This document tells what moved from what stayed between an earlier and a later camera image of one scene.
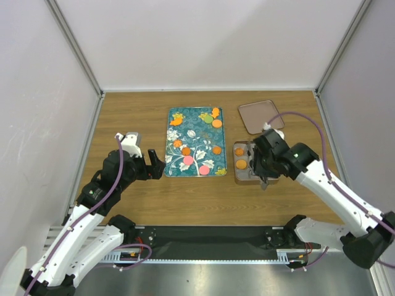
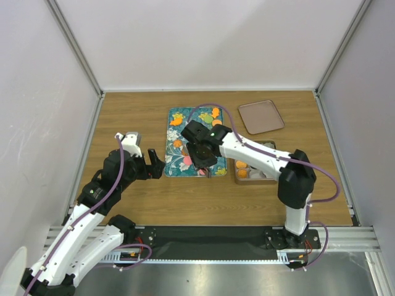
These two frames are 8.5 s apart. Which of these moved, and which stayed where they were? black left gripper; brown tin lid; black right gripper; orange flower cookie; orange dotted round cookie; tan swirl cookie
Moved: tan swirl cookie; black right gripper
Stayed: orange dotted round cookie; brown tin lid; orange flower cookie; black left gripper
